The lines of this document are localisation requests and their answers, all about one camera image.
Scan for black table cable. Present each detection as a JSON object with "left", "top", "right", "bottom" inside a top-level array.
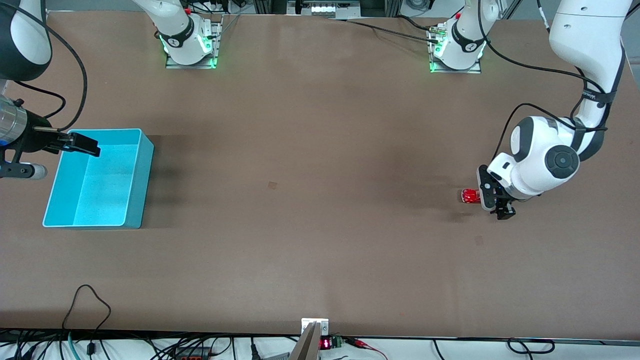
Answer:
[
  {"left": 396, "top": 14, "right": 440, "bottom": 33},
  {"left": 320, "top": 15, "right": 441, "bottom": 44}
]

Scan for black power strip red switches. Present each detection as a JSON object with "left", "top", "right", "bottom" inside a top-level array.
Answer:
[{"left": 172, "top": 347, "right": 212, "bottom": 360}]

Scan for grey camera pole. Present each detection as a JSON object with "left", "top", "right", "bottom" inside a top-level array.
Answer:
[{"left": 289, "top": 322, "right": 321, "bottom": 360}]

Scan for long black arm cable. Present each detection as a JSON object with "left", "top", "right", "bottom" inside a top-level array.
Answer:
[
  {"left": 477, "top": 0, "right": 608, "bottom": 101},
  {"left": 15, "top": 0, "right": 89, "bottom": 133}
]

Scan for thin black looped cable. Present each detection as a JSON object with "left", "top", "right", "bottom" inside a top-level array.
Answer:
[{"left": 61, "top": 284, "right": 112, "bottom": 360}]

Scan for blue plastic box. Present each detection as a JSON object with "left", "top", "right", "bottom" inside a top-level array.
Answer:
[{"left": 42, "top": 128, "right": 155, "bottom": 230}]

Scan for white camera bracket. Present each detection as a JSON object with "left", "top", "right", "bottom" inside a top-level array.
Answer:
[{"left": 301, "top": 318, "right": 330, "bottom": 337}]

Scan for short black arm cable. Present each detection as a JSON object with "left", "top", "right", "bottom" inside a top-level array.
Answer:
[{"left": 12, "top": 80, "right": 67, "bottom": 121}]

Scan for metal rack with lights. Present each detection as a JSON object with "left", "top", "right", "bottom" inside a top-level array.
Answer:
[{"left": 286, "top": 0, "right": 362, "bottom": 20}]

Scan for looped black arm cable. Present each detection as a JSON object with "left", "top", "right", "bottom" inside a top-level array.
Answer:
[{"left": 492, "top": 102, "right": 608, "bottom": 161}]

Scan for red clip wire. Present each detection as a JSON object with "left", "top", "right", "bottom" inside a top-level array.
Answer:
[{"left": 344, "top": 337, "right": 389, "bottom": 360}]

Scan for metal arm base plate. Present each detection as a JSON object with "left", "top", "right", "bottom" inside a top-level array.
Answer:
[
  {"left": 429, "top": 25, "right": 482, "bottom": 75},
  {"left": 165, "top": 14, "right": 224, "bottom": 70}
]

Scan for coiled black cable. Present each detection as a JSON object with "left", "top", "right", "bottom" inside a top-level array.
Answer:
[{"left": 507, "top": 338, "right": 556, "bottom": 355}]

